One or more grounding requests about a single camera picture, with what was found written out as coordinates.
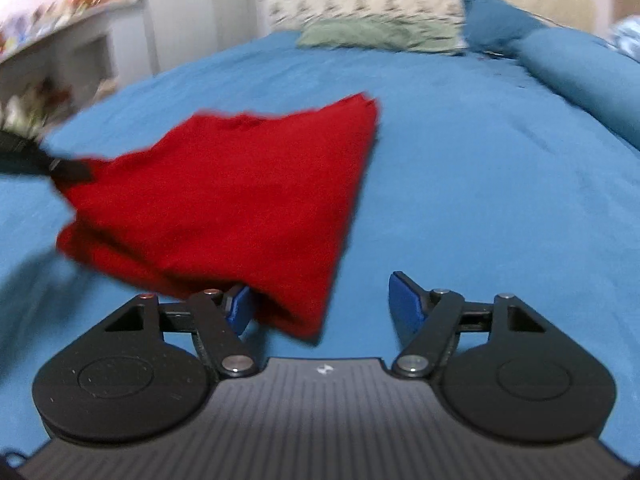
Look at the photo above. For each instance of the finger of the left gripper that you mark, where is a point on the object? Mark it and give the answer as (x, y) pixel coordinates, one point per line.
(24, 157)

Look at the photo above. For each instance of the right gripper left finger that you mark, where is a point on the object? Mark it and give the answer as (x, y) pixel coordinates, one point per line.
(219, 319)

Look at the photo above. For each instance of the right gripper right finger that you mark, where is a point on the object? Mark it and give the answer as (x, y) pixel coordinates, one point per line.
(426, 323)

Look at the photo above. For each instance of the red knit sweater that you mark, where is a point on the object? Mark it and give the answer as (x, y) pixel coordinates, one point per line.
(263, 201)

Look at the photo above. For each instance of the white shelf desk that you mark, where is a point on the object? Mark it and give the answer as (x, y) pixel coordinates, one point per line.
(51, 76)

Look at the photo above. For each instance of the blue bed sheet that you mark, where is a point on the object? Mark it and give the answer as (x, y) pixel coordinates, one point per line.
(481, 180)

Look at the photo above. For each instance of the white grey wardrobe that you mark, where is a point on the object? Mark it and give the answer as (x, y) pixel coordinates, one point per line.
(184, 31)

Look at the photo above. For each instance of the green pillow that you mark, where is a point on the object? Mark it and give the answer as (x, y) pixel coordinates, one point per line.
(417, 35)

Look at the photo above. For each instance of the rolled blue duvet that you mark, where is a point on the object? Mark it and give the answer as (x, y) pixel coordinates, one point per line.
(583, 69)

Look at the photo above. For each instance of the blue pillow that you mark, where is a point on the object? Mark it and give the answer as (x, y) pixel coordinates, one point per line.
(496, 27)

